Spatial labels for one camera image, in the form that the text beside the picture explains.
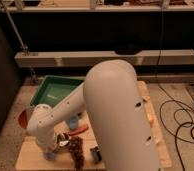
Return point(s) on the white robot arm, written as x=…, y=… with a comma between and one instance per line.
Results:
x=110, y=97

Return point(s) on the wooden spoon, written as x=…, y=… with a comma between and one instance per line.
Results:
x=145, y=98

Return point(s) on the bunch of dark grapes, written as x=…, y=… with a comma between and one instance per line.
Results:
x=75, y=148

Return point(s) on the blue towel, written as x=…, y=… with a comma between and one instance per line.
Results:
x=49, y=155

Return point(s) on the orange carrot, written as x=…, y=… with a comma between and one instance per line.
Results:
x=79, y=130

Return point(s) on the metal diagonal rod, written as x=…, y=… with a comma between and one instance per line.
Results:
x=10, y=30

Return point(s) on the small metal cup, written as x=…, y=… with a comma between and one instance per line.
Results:
x=62, y=140

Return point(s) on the white shelf unit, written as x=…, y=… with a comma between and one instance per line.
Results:
x=62, y=33

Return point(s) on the green plastic tray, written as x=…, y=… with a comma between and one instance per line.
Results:
x=54, y=89

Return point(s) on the small black block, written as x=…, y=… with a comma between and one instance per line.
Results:
x=96, y=155

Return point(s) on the blue plastic cup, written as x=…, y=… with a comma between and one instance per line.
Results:
x=73, y=122

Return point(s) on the red-brown bowl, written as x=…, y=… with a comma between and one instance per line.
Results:
x=22, y=119

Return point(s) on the wooden board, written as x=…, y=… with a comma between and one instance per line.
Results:
x=31, y=158

